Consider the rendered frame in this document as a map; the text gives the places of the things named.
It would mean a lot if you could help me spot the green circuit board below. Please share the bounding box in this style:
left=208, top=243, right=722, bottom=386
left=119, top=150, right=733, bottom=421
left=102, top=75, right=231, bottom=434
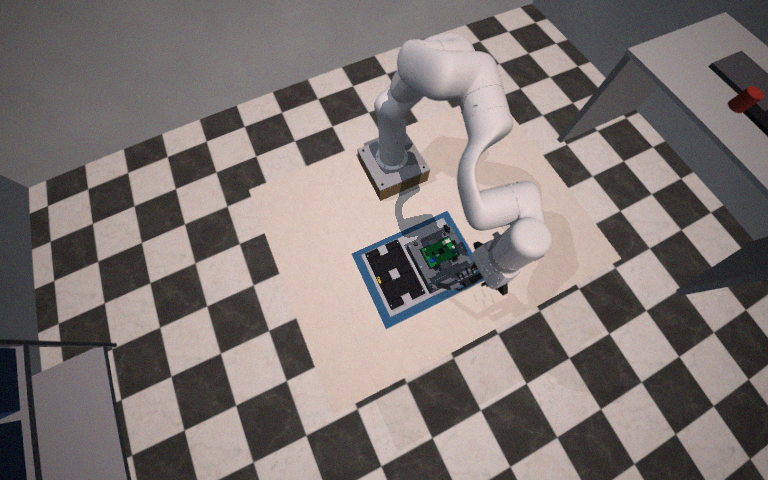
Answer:
left=421, top=237, right=459, bottom=267

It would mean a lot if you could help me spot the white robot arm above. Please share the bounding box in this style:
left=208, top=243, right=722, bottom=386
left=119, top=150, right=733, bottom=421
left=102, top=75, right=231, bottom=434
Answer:
left=374, top=33, right=552, bottom=273

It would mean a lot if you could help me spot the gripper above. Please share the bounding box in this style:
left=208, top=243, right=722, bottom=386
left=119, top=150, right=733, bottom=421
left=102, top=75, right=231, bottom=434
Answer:
left=471, top=240, right=521, bottom=295

